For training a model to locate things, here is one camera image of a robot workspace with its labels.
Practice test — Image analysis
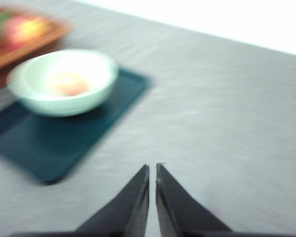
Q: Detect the brown wicker basket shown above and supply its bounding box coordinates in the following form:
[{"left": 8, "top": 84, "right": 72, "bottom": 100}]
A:
[{"left": 0, "top": 8, "right": 74, "bottom": 93}]

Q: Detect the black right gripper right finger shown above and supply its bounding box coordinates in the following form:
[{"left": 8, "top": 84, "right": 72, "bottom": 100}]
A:
[{"left": 156, "top": 163, "right": 232, "bottom": 237}]

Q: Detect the pale brown egg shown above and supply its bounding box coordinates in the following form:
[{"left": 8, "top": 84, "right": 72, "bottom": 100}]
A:
[{"left": 47, "top": 72, "right": 91, "bottom": 96}]

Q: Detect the red yellow apple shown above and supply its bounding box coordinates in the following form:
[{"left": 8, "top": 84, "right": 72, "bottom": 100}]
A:
[{"left": 0, "top": 10, "right": 53, "bottom": 52}]

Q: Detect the dark teal rectangular tray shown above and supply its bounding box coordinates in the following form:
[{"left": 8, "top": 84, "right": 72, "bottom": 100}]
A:
[{"left": 0, "top": 69, "right": 149, "bottom": 185}]

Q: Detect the light green ceramic bowl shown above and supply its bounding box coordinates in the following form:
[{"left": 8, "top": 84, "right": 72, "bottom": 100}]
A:
[{"left": 6, "top": 49, "right": 119, "bottom": 117}]

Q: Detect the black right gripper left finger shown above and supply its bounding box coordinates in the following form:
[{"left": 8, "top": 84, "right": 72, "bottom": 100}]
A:
[{"left": 53, "top": 164, "right": 149, "bottom": 237}]

